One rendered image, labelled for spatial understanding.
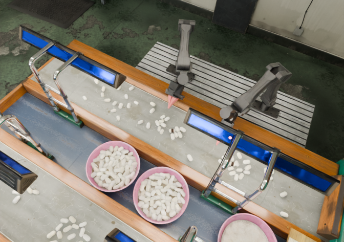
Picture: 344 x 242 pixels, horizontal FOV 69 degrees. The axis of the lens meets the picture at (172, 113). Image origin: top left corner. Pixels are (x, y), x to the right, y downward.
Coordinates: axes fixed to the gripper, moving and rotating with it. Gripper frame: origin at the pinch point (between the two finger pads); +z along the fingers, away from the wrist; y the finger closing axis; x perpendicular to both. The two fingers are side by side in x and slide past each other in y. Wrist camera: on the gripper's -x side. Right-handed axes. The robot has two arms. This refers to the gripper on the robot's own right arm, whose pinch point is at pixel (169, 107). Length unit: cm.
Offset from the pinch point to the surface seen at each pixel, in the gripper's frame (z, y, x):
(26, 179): 36, -19, -65
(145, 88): -2.5, -21.4, 10.2
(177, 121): 6.1, 6.7, 5.0
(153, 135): 17.3, -0.1, -4.5
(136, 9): -70, -136, 165
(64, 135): 40, -45, -15
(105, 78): -3.4, -25.5, -30.4
